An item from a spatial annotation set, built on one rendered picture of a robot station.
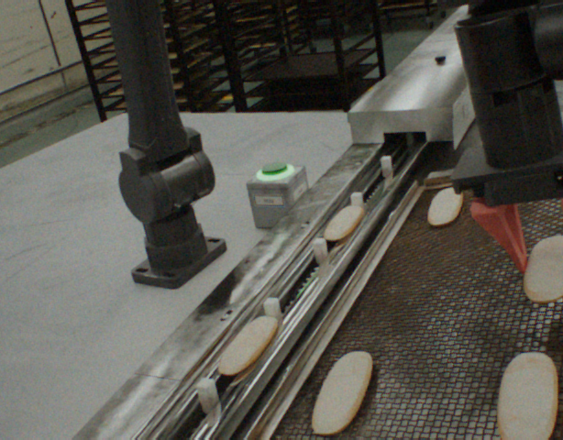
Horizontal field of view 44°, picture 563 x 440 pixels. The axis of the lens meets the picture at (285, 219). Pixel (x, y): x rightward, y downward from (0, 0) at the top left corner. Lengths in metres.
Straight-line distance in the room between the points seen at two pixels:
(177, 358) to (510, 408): 0.35
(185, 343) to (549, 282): 0.37
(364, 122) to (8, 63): 5.43
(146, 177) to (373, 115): 0.45
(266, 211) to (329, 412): 0.54
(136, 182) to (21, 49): 5.71
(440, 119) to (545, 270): 0.62
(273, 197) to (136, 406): 0.44
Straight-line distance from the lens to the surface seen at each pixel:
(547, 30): 0.47
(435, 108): 1.14
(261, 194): 1.01
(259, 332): 0.72
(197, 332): 0.74
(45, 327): 0.94
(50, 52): 6.80
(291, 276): 0.83
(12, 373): 0.88
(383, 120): 1.17
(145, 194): 0.88
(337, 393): 0.54
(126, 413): 0.66
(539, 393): 0.49
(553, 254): 0.58
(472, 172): 0.53
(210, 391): 0.65
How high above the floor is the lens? 1.25
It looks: 24 degrees down
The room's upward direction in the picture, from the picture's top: 11 degrees counter-clockwise
